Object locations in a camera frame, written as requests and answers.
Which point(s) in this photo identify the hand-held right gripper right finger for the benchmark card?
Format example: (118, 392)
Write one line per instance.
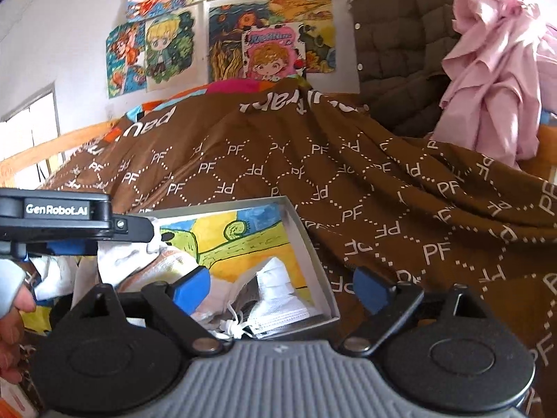
(372, 289)

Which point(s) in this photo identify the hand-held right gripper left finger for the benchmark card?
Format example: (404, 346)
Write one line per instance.
(191, 289)

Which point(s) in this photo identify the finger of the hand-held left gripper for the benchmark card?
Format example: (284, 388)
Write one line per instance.
(74, 249)
(132, 228)

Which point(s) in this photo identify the pastel striped cloth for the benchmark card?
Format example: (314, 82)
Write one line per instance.
(169, 263)

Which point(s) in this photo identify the grey tray with cartoon painting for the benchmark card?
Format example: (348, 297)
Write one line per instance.
(252, 244)

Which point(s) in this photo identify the white face mask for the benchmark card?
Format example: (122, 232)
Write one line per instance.
(274, 296)

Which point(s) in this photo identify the person's left hand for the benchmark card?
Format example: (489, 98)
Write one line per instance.
(11, 339)

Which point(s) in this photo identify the brown patterned printed blanket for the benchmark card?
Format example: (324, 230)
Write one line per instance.
(391, 183)

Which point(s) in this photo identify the white and orange carton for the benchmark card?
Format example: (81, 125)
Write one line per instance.
(17, 400)

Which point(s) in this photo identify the brown quilted jacket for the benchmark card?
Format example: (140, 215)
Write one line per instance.
(400, 52)

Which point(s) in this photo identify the pink shirt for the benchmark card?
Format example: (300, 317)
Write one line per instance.
(491, 78)

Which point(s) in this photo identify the orange-haired girl wall poster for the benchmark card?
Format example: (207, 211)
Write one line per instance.
(124, 59)

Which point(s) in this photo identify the blond figure green wall poster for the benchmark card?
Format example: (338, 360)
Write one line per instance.
(167, 48)

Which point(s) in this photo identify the yellow seaweed wall poster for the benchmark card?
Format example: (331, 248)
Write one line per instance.
(230, 39)

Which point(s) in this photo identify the blond figure pink wall poster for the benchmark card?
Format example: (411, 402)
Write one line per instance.
(272, 54)

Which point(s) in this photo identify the orange landscape wall poster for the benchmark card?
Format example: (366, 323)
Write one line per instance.
(300, 8)

